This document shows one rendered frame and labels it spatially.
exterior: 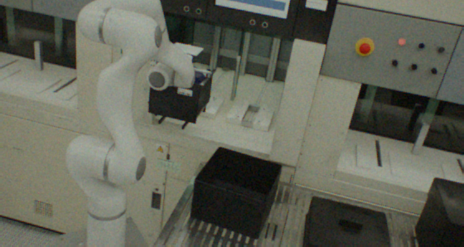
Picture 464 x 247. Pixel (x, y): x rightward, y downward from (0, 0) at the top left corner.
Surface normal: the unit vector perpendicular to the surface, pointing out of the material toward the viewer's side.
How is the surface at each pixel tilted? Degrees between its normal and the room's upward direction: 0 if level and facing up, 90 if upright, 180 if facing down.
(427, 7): 90
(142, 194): 90
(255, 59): 90
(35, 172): 90
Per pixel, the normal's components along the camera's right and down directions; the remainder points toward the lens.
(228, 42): -0.23, 0.42
